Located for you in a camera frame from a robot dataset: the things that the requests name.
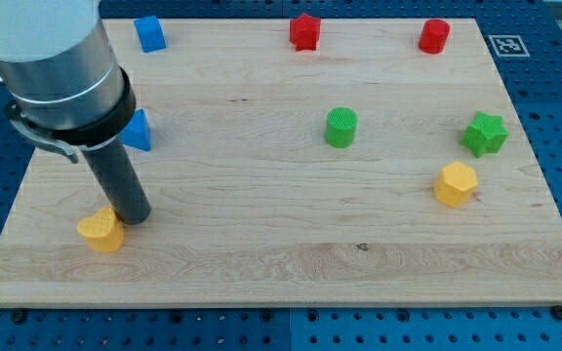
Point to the blue triangle block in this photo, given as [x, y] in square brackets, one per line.
[137, 133]

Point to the blue cube block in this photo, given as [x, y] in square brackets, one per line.
[150, 34]

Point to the wooden board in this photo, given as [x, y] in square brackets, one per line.
[251, 207]

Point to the green star block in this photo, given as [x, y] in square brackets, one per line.
[485, 134]

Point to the black bolt left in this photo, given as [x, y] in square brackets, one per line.
[18, 317]

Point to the yellow heart block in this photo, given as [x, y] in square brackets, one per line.
[103, 231]

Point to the green cylinder block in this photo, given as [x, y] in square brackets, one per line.
[341, 127]

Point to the black bolt right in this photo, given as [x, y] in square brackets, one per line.
[556, 312]

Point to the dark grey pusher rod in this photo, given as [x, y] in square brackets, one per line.
[116, 176]

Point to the red cylinder block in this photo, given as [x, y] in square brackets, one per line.
[434, 36]

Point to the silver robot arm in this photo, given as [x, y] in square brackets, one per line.
[70, 94]

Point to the black bolt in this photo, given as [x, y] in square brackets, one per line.
[556, 312]
[18, 317]

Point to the fiducial marker tag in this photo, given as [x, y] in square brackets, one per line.
[509, 46]

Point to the yellow hexagon block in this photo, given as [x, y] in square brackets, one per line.
[455, 184]

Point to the red star block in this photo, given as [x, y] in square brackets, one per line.
[304, 32]

